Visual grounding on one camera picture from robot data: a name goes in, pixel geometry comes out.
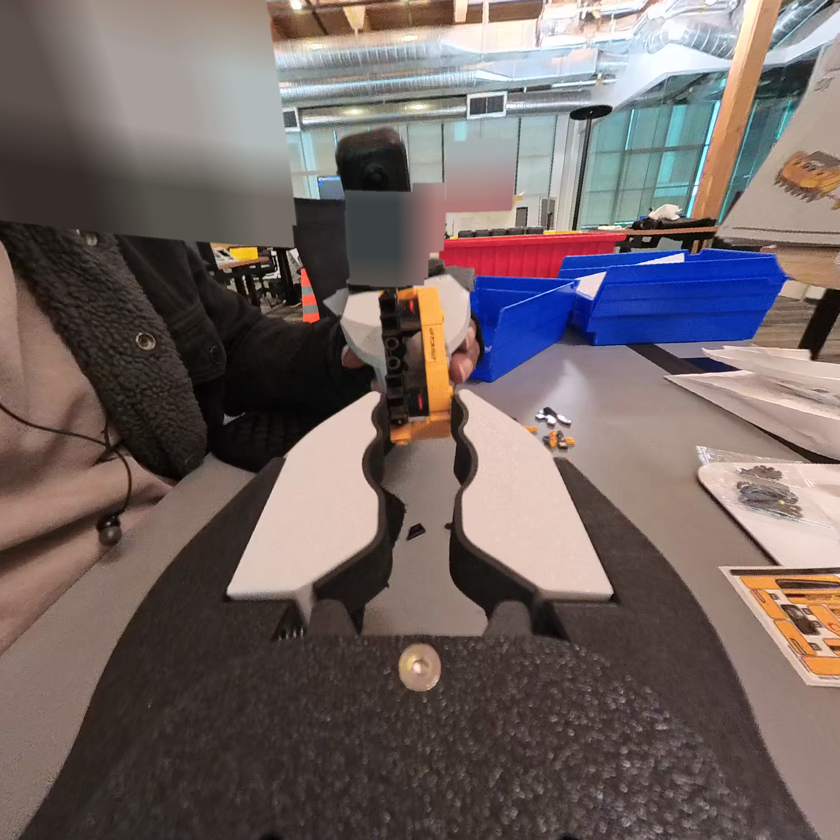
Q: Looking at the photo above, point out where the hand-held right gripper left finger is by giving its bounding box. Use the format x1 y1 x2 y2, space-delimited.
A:
226 392 404 605

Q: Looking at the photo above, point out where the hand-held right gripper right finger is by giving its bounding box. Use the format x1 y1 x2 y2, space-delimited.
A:
449 389 618 605

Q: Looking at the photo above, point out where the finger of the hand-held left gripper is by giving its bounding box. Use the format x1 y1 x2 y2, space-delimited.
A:
423 272 475 368
323 287 395 376

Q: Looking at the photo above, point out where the yellow black lego car section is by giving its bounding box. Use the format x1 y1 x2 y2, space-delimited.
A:
377 287 455 447

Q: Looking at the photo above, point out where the pile of small lego pieces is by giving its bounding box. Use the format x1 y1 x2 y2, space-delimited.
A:
521 407 577 450

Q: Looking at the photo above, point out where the lego instruction booklet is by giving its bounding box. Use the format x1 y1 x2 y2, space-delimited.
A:
715 39 840 249

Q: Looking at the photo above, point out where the person's left hand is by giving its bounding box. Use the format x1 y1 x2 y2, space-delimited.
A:
341 322 484 395

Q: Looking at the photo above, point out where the blue plastic bin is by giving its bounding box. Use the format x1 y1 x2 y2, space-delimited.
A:
469 276 580 383

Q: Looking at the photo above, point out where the red plastic bin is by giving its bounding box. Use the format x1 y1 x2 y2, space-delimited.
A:
441 231 627 280

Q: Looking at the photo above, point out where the silver ceiling ductwork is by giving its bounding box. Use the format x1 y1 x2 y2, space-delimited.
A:
274 36 621 127

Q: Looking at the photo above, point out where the black fleece jacket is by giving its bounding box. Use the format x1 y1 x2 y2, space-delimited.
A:
0 222 375 480

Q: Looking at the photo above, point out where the stack of nested blue bins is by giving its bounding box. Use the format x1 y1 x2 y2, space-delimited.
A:
558 248 788 347

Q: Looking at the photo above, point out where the black floor lamp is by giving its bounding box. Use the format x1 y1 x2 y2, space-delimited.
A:
570 104 614 232

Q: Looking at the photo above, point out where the plastic bag of black parts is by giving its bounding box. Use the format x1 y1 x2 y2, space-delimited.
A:
696 446 837 534

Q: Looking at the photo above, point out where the beige hoodie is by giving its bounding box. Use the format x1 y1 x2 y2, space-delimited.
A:
0 241 175 657

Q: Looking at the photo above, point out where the white book stand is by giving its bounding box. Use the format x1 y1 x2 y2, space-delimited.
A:
697 462 840 568

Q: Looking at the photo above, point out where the yellow black sticker sheet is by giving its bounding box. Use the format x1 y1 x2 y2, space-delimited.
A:
720 566 840 688

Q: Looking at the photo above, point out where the wooden side table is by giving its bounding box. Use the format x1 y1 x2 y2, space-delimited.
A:
774 244 840 361

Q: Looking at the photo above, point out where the black drawstring with bead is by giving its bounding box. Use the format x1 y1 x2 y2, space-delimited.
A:
0 400 135 547

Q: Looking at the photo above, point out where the wooden post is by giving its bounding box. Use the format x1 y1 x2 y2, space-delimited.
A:
691 0 783 221

